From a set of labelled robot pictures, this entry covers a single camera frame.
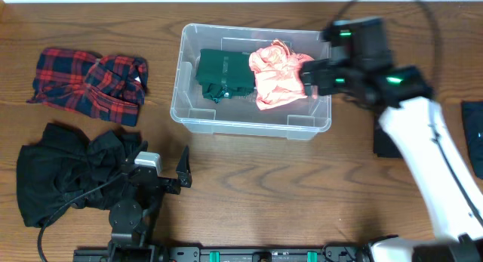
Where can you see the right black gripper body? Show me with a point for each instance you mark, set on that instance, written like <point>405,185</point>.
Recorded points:
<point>355,78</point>

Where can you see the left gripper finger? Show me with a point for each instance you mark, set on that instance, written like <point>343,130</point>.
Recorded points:
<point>141,148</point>
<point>183,170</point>

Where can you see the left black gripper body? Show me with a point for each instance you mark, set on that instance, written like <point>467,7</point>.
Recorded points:
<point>162,180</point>

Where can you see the pink garment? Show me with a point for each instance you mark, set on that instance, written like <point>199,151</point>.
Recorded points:
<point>276,72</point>

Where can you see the black garment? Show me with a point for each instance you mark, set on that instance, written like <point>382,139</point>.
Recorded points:
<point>65,164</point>
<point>383,146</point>

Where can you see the dark green garment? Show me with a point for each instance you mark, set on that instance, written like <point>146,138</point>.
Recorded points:
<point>224,74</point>

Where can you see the navy garment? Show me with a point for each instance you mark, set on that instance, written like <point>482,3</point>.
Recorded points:
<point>472,126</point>

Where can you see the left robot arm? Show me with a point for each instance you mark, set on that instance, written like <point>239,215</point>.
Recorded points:
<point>133,218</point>

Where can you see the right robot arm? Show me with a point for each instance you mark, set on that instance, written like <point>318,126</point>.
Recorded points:
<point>411,117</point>

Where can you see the red navy plaid shirt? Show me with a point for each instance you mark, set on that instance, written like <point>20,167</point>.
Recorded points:
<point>111,88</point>

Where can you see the black crumpled garment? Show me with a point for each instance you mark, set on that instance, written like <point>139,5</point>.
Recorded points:
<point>65,164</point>

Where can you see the clear plastic storage bin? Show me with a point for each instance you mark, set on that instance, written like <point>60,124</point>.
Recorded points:
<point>300,120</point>

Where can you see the black mounting rail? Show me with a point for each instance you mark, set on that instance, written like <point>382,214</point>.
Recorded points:
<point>329,253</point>

